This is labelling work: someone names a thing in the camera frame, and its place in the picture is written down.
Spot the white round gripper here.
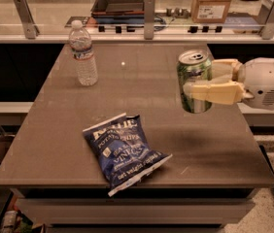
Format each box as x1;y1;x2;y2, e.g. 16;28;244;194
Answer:
183;57;274;111

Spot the green soda can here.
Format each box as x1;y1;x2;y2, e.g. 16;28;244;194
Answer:
177;50;212;114

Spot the cardboard box with label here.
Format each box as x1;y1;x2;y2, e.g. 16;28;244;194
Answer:
190;0;231;23

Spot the blue potato chips bag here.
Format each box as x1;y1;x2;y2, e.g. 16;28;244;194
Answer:
83;113;172;197

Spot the grey tray orange rim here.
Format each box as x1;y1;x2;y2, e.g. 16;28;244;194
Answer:
91;0;144;16

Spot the clear plastic water bottle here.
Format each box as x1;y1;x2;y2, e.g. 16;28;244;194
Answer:
69;20;98;86

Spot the table drawer front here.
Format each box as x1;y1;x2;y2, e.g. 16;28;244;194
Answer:
17;199;255;225

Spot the right metal railing post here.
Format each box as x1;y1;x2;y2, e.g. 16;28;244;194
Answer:
258;0;274;40

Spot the metal railing post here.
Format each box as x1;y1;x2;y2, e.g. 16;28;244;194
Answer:
13;0;40;39
258;0;274;40
144;0;155;40

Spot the middle metal railing post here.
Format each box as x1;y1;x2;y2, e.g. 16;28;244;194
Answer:
144;0;155;40

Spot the left metal railing post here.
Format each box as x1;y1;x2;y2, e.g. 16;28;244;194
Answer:
13;0;40;39

